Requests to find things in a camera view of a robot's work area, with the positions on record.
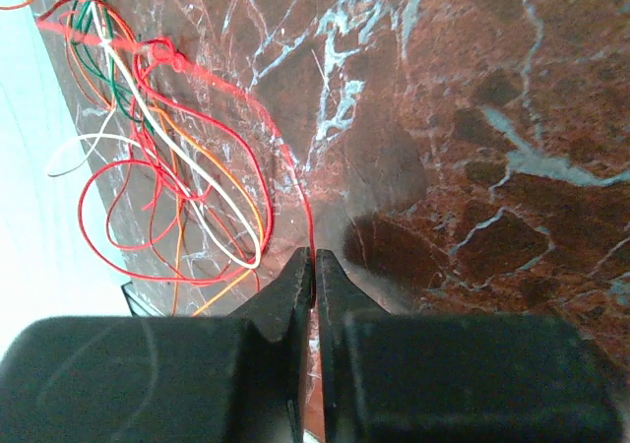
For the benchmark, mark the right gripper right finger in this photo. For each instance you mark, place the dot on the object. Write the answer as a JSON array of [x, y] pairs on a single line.
[[453, 377]]

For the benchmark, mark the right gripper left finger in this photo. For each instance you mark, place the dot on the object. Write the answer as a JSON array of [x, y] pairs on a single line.
[[239, 377]]

